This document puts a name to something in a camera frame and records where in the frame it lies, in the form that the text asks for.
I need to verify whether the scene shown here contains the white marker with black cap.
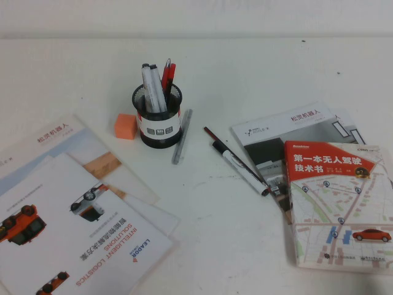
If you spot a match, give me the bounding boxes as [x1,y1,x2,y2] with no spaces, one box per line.
[211,140,271,197]

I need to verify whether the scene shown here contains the silver grey pen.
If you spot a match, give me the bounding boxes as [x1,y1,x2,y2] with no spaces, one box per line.
[171,108,194,165]

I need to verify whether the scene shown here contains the black mesh pen holder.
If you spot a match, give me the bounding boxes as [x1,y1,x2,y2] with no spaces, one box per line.
[131,82,184,149]

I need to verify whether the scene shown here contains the black pen with silver clip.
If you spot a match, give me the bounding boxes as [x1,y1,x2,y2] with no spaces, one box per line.
[165,58,173,104]

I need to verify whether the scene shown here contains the red pen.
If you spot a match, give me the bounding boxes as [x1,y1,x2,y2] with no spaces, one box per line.
[161,63,177,90]

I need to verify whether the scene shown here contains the thin dark red pencil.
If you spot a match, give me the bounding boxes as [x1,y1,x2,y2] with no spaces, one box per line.
[203,126,272,194]

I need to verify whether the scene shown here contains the grey marker with black cap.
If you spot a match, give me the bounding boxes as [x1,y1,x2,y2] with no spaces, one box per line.
[149,63,168,113]

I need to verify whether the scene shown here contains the orange eraser block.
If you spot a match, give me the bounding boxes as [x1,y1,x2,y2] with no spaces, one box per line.
[114,113,138,141]

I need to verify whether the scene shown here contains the AgileX brochure with grey photo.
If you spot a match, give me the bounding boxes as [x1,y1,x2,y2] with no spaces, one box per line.
[230,101,339,226]

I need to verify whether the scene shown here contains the plain white brochure sheet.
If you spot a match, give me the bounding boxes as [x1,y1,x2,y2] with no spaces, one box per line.
[122,192,182,238]

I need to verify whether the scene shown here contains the AgileX brochure with blue band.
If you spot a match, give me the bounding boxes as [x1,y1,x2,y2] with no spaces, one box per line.
[0,114,162,207]

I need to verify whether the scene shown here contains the brochure with grey white frames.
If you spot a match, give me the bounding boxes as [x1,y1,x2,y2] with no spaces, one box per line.
[329,108,368,145]

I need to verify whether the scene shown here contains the red book with map cover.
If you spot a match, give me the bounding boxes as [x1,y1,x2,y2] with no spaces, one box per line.
[283,140,393,275]

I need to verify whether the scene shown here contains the white Leador logistics brochure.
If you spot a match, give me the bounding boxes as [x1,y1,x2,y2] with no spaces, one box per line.
[0,152,182,295]

